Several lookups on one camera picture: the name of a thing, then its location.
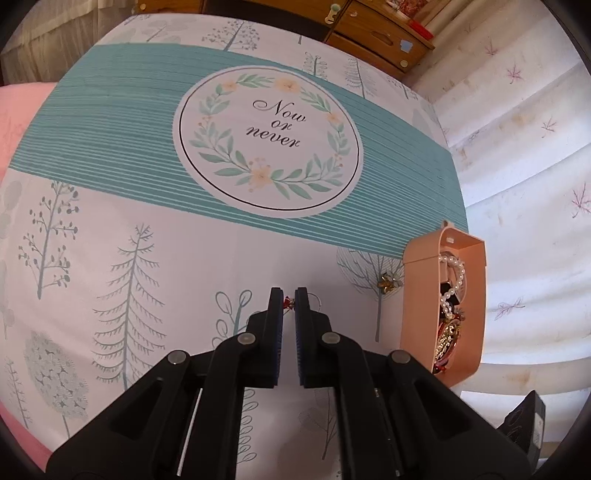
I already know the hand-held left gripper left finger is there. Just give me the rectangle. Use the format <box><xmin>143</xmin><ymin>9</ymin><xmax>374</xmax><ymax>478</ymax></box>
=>
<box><xmin>46</xmin><ymin>287</ymin><xmax>284</xmax><ymax>480</ymax></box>

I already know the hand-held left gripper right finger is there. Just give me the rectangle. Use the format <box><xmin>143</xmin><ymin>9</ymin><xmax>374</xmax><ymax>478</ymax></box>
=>
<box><xmin>294</xmin><ymin>287</ymin><xmax>533</xmax><ymax>480</ymax></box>

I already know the red bead hoop earring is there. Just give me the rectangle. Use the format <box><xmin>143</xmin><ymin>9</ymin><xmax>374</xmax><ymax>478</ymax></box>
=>
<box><xmin>283</xmin><ymin>294</ymin><xmax>325</xmax><ymax>311</ymax></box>

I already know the gold leaf hair comb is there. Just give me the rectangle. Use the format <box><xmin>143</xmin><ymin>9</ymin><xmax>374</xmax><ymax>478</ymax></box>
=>
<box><xmin>433</xmin><ymin>318</ymin><xmax>463</xmax><ymax>367</ymax></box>

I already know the peach plastic box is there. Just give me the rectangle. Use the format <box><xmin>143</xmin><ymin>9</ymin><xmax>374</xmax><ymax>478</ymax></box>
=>
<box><xmin>399</xmin><ymin>220</ymin><xmax>487</xmax><ymax>387</ymax></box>

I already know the pearl bracelet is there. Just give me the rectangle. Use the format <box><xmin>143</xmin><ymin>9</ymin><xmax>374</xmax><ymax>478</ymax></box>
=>
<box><xmin>438</xmin><ymin>255</ymin><xmax>467</xmax><ymax>291</ymax></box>

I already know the teal white printed tablecloth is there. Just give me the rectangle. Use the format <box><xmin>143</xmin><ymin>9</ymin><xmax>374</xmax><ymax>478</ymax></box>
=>
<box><xmin>0</xmin><ymin>13</ymin><xmax>472</xmax><ymax>480</ymax></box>

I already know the white floral curtain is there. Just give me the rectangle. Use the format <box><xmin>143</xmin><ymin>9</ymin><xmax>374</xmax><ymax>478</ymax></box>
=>
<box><xmin>406</xmin><ymin>0</ymin><xmax>591</xmax><ymax>446</ymax></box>

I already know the wooden desk with drawers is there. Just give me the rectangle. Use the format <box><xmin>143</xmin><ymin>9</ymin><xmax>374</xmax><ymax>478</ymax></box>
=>
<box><xmin>134</xmin><ymin>0</ymin><xmax>437</xmax><ymax>78</ymax></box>

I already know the pink blanket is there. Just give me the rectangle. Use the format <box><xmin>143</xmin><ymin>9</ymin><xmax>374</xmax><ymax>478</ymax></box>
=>
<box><xmin>0</xmin><ymin>83</ymin><xmax>58</xmax><ymax>467</ymax></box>

